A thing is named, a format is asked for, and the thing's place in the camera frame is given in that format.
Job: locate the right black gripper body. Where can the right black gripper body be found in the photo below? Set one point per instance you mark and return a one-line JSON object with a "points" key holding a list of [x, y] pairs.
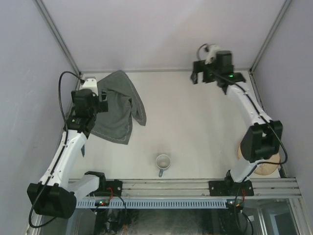
{"points": [[200, 66]]}

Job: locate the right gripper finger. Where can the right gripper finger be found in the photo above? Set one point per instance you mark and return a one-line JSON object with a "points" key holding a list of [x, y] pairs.
{"points": [[207, 77], [194, 77]]}

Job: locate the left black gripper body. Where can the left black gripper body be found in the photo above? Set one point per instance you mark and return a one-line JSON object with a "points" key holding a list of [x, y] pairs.
{"points": [[99, 106]]}

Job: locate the grey cloth placemat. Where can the grey cloth placemat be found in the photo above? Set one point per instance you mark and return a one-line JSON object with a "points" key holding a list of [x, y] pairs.
{"points": [[124, 106]]}

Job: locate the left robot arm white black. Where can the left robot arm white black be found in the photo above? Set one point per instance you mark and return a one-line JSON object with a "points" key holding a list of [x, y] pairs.
{"points": [[53, 195]]}

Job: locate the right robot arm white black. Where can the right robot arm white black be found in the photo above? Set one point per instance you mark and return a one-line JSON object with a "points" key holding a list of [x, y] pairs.
{"points": [[262, 139]]}

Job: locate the blue plastic fork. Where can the blue plastic fork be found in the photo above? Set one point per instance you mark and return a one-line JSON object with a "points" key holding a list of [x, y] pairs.
{"points": [[83, 150]]}

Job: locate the beige bird pattern plate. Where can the beige bird pattern plate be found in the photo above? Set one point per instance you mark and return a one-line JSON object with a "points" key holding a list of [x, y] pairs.
{"points": [[263, 169]]}

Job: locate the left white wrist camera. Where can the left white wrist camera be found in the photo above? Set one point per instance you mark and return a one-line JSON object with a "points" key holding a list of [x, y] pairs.
{"points": [[91, 84]]}

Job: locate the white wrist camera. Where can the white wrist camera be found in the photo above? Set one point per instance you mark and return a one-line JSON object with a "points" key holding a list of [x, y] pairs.
{"points": [[212, 51], [91, 84]]}

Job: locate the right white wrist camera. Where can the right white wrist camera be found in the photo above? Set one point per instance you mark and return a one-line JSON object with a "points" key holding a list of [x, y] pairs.
{"points": [[212, 51]]}

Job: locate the white mug blue handle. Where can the white mug blue handle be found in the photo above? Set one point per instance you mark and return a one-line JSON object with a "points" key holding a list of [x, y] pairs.
{"points": [[163, 162]]}

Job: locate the aluminium front rail frame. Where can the aluminium front rail frame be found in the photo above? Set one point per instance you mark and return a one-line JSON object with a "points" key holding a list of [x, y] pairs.
{"points": [[184, 188]]}

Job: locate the blue slotted cable duct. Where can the blue slotted cable duct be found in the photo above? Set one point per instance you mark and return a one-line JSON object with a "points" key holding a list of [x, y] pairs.
{"points": [[117, 203]]}

